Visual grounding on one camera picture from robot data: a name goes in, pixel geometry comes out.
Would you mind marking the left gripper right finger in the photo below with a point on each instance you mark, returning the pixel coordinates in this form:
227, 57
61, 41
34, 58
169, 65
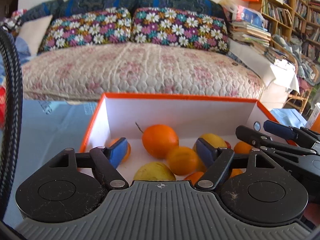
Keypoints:
217, 162

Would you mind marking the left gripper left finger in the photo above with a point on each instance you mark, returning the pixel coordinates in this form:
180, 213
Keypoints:
106, 161

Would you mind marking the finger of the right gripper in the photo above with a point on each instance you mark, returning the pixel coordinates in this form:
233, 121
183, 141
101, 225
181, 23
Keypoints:
302, 136
257, 139

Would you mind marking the small red tomato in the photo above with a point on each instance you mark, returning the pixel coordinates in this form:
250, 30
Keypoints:
228, 144

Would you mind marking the yellow lemon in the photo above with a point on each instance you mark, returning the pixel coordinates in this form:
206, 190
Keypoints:
213, 139

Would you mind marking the medium orange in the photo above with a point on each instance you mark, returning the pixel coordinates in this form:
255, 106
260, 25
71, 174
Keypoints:
182, 160

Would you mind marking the yellow pear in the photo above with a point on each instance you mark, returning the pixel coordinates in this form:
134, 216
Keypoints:
154, 171

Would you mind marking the large orange with stem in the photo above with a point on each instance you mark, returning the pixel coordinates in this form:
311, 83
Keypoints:
158, 140

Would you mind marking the small orange mandarin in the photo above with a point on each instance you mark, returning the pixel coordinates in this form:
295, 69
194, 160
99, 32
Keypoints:
242, 148

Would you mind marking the orange plastic cup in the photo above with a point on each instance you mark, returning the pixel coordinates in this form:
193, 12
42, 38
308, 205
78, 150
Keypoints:
313, 122

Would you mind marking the orange cardboard box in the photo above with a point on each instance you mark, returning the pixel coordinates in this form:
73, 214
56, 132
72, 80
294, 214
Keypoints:
126, 115

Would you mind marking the blue table cloth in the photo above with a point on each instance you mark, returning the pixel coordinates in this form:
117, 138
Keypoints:
56, 196

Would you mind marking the floral quilted sofa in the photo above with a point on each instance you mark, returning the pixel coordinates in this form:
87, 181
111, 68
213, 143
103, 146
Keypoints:
84, 73

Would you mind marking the stack of books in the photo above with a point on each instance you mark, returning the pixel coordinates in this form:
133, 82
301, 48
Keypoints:
248, 33

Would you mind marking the right daisy pattern cushion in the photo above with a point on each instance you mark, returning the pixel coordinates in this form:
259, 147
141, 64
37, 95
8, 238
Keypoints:
179, 28

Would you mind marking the daisy pattern cushion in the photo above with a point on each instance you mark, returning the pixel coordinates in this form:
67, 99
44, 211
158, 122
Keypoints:
111, 25
179, 28

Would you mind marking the wooden bookshelf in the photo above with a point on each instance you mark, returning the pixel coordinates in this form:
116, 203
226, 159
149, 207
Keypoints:
296, 21

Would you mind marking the red soda can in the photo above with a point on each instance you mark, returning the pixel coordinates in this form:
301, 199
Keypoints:
2, 106

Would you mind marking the blue striped blanket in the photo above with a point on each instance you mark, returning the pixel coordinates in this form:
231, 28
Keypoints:
22, 49

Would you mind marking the left daisy pattern cushion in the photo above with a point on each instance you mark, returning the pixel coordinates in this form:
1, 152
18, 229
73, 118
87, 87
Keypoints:
111, 25

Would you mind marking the cream plain pillow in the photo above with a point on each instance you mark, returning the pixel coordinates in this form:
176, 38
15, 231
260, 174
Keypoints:
32, 32

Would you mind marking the blue patterned back cushion left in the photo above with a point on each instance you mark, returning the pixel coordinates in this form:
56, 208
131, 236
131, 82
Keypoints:
72, 7

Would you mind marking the blue patterned cushion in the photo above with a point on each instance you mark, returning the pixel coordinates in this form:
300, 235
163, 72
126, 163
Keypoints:
207, 7
72, 7

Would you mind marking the blue patterned back cushion right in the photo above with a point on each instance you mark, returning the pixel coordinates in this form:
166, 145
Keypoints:
207, 7

